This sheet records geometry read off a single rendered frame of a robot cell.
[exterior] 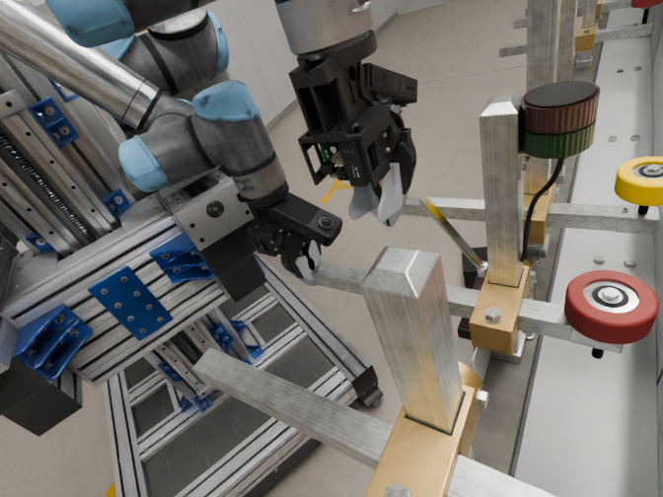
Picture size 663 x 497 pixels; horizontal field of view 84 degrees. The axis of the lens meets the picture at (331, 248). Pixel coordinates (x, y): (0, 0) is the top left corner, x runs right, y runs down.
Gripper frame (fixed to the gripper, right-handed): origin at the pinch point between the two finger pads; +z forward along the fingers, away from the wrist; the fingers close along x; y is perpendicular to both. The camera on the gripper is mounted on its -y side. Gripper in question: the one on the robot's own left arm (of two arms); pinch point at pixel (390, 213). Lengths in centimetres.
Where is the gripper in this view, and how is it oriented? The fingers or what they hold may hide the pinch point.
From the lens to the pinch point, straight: 46.3
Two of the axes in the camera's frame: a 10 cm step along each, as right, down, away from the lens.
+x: 8.2, 1.2, -5.6
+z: 3.0, 7.5, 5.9
